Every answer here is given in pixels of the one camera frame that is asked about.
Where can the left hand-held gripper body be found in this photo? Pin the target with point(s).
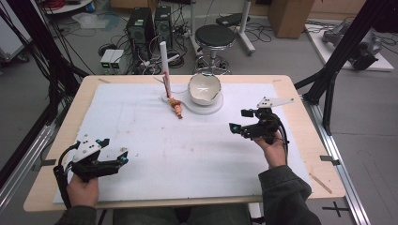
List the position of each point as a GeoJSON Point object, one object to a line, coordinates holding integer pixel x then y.
{"type": "Point", "coordinates": [86, 153]}

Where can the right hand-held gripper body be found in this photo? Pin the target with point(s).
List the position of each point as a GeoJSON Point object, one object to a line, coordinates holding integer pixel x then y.
{"type": "Point", "coordinates": [266, 125]}

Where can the white stand with pole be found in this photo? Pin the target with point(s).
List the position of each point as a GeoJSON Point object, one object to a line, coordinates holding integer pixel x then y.
{"type": "Point", "coordinates": [200, 110]}

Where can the person's right hand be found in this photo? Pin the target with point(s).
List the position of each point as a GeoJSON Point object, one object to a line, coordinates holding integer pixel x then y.
{"type": "Point", "coordinates": [275, 153]}

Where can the person's left hand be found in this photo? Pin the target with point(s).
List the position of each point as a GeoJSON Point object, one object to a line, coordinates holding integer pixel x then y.
{"type": "Point", "coordinates": [83, 192]}

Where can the white eggshell-shaped bowl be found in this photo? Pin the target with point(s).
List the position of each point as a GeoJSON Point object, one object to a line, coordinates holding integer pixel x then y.
{"type": "Point", "coordinates": [205, 89]}

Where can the white foam board mat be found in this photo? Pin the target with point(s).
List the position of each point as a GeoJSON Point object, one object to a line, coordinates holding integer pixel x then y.
{"type": "Point", "coordinates": [187, 156]}

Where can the thin wooden stick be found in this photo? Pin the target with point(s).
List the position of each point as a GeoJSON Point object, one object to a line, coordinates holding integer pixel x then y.
{"type": "Point", "coordinates": [320, 183]}

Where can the black round stool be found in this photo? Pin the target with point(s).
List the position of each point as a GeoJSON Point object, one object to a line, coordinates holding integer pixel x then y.
{"type": "Point", "coordinates": [215, 36]}

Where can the white power supply box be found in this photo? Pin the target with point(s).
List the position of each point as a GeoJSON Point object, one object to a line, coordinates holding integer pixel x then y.
{"type": "Point", "coordinates": [107, 59]}
{"type": "Point", "coordinates": [118, 59]}

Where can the person's legs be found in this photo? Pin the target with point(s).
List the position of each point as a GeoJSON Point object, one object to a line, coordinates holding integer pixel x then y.
{"type": "Point", "coordinates": [181, 215]}

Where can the brown cardboard box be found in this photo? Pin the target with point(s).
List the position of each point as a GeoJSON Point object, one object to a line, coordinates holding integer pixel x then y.
{"type": "Point", "coordinates": [291, 17]}

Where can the black computer tower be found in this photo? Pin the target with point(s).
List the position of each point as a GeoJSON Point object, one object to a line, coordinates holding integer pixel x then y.
{"type": "Point", "coordinates": [140, 29]}
{"type": "Point", "coordinates": [163, 26]}

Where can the white board with machine parts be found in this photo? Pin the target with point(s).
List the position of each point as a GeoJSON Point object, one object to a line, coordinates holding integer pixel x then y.
{"type": "Point", "coordinates": [353, 43]}

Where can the aluminium rail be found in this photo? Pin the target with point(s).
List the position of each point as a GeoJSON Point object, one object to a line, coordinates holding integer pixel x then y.
{"type": "Point", "coordinates": [341, 168]}
{"type": "Point", "coordinates": [25, 168]}

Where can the black metal frame post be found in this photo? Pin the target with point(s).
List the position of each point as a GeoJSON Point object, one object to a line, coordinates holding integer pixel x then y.
{"type": "Point", "coordinates": [40, 47]}
{"type": "Point", "coordinates": [341, 53]}

